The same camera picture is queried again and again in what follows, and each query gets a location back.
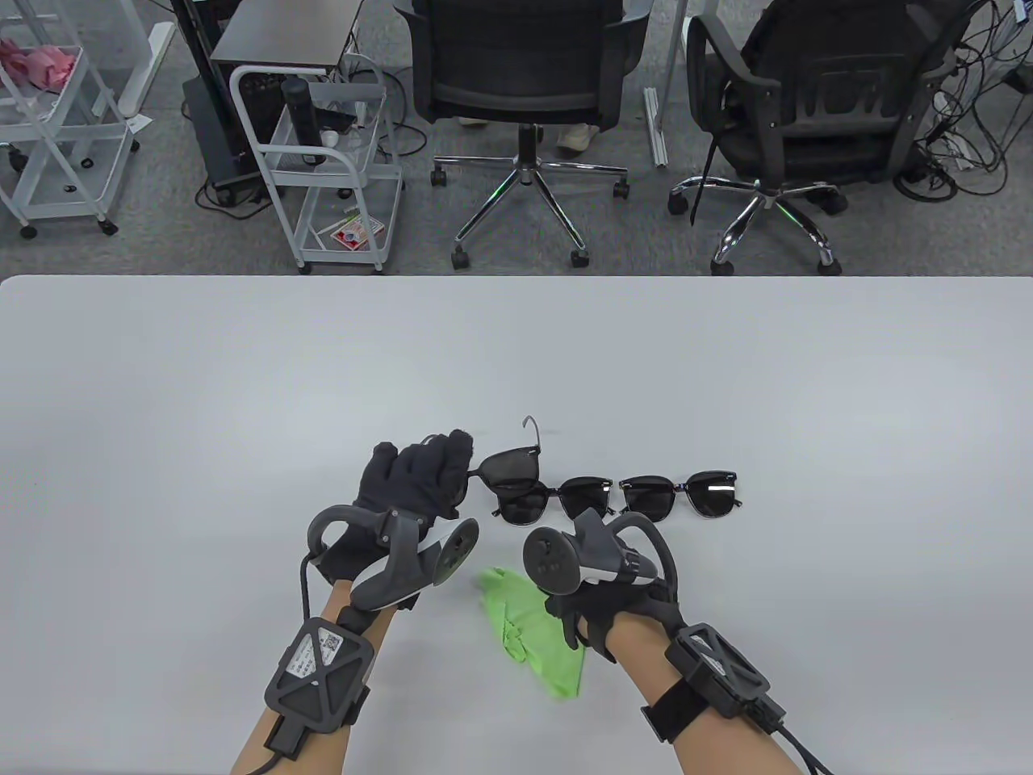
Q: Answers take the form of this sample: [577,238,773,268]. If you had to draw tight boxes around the white rolling cart with handle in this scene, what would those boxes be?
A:
[229,57,404,275]

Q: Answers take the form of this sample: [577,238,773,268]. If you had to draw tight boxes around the grey hand controller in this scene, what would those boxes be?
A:
[300,505,481,612]
[523,510,679,598]

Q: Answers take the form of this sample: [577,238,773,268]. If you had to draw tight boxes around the grey right hand controller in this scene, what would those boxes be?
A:
[523,510,679,598]

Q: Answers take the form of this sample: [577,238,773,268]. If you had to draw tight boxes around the black left wrist tracker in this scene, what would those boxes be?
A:
[265,618,376,756]

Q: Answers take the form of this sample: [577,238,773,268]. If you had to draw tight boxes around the green cleaning cloth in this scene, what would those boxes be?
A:
[479,567,588,699]

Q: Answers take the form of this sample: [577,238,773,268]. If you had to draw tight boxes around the small mirrored oval sunglasses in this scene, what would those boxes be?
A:
[470,415,543,495]

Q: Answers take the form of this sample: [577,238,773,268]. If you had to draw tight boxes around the person's left hand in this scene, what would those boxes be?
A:
[315,429,477,585]

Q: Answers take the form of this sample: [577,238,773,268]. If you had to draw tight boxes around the tangle of black cables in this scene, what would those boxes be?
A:
[892,0,1033,203]

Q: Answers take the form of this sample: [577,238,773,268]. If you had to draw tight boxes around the thick black square sunglasses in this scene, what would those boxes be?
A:
[618,471,742,519]

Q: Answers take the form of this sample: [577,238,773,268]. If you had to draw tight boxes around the person's right hand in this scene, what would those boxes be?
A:
[545,577,687,663]

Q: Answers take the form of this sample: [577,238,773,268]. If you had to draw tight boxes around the red and white packet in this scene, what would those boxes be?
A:
[329,216,387,251]

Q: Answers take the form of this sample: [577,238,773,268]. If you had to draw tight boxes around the black right wrist tracker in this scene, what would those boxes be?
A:
[642,622,832,775]

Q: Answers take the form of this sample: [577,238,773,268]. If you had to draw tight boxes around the black wrist tracker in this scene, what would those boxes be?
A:
[642,622,832,775]
[265,618,376,756]

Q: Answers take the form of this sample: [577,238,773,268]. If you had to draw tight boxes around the dark side table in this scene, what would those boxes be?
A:
[208,0,366,82]

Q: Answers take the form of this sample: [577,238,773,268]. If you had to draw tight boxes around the grey flat device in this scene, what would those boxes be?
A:
[309,81,387,110]

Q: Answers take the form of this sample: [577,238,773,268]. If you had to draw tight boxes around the white table leg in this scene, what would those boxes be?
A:
[642,0,691,168]

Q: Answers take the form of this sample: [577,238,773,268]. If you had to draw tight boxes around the grey left hand controller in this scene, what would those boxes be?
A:
[300,505,481,612]

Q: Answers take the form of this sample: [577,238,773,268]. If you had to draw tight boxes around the black computer tower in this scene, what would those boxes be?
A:
[182,73,271,207]

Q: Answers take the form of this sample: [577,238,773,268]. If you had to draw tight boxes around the black office chair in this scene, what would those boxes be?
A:
[667,0,981,277]
[393,0,651,270]

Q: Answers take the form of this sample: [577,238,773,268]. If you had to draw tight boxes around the person's right forearm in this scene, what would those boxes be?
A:
[605,618,796,775]

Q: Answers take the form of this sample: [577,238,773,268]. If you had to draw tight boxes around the black bottle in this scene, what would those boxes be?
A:
[281,77,328,169]

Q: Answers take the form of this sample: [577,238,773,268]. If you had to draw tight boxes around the black desk leg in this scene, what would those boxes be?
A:
[169,0,243,174]

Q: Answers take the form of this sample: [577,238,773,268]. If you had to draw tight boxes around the pink cloth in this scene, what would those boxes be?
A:
[0,36,77,90]

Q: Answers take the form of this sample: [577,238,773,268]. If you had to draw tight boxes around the white table foot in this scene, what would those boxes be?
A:
[117,22,177,118]

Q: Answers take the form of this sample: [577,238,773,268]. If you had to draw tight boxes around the thin-frame dark sunglasses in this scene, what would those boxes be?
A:
[492,476,616,527]

